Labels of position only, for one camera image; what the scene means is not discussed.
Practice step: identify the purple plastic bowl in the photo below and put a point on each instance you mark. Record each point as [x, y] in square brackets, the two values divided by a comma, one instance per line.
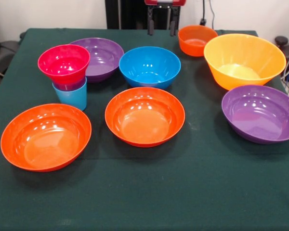
[260, 115]
[103, 57]

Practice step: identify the pink plastic bowl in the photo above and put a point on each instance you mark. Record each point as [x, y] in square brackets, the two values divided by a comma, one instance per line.
[62, 62]

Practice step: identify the small deep orange bowl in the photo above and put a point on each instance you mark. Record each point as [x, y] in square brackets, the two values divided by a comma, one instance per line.
[197, 48]

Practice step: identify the purple plastic cup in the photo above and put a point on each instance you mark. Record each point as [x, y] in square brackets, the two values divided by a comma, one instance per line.
[69, 86]

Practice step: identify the wide red-orange bowl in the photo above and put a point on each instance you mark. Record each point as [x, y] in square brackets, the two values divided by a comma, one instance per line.
[45, 142]
[144, 120]

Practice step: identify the blue plastic bowl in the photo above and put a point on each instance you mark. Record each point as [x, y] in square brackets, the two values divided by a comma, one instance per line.
[149, 65]

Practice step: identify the large yellow-orange bowl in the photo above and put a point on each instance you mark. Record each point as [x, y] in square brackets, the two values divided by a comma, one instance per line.
[243, 53]

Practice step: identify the dark green tablecloth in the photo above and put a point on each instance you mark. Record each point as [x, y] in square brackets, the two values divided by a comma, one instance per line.
[135, 180]

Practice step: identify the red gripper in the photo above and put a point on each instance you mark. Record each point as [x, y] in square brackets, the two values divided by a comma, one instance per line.
[151, 2]

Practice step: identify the blue plastic cup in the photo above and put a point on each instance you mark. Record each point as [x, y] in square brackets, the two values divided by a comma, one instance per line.
[72, 98]

